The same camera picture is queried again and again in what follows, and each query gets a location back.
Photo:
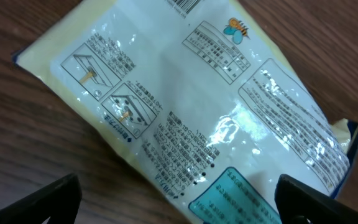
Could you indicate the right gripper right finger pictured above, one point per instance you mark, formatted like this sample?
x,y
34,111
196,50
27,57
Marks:
x,y
299,203

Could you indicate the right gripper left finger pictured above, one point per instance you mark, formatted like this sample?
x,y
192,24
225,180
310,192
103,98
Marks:
x,y
57,202

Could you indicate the yellow snack bag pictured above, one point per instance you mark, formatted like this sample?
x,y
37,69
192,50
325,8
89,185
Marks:
x,y
197,98

